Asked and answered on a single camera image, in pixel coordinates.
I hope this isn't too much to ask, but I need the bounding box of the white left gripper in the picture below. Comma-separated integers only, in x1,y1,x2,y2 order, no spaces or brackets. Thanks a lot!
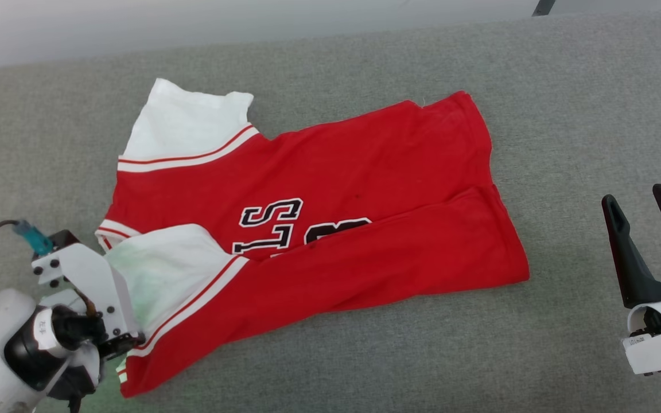
32,243,147,361

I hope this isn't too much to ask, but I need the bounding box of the red white sports jersey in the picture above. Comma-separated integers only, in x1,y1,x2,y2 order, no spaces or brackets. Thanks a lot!
95,78,531,398

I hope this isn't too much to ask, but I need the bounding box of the left black cable teal plug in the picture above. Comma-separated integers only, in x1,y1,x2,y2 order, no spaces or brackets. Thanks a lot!
0,219,55,259

